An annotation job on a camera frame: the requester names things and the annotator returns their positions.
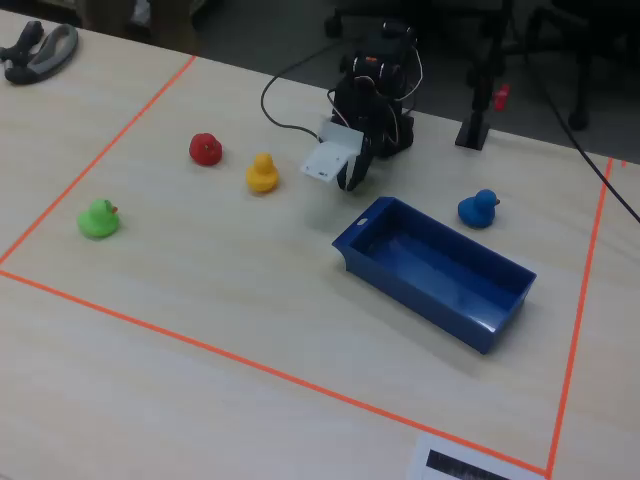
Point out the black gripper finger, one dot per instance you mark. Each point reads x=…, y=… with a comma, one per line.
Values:
x=344, y=175
x=362, y=167

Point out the red rubber duck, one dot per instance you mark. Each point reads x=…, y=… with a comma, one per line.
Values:
x=205, y=150

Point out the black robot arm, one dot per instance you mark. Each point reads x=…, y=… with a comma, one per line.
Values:
x=387, y=47

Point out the yellow rubber duck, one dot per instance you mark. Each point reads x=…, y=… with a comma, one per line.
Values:
x=262, y=177

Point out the blue plastic box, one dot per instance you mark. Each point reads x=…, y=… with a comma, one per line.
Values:
x=430, y=260

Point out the blue rubber duck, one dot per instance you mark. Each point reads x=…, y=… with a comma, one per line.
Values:
x=477, y=212

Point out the green rubber duck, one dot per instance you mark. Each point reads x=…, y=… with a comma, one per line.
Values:
x=97, y=222

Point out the red stand knob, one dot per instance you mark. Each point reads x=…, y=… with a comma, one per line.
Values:
x=501, y=97

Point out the orange tape strip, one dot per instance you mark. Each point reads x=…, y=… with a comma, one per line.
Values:
x=580, y=310
x=270, y=371
x=100, y=157

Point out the black office chair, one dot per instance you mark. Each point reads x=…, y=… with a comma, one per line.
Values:
x=582, y=65

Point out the white paper with black bar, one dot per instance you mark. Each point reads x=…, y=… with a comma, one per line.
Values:
x=420, y=460

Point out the grey black spring clamp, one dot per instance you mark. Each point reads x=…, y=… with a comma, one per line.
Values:
x=42, y=62

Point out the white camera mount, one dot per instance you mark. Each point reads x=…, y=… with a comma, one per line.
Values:
x=330, y=155

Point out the black camera stand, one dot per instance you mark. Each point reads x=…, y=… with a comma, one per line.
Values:
x=472, y=132

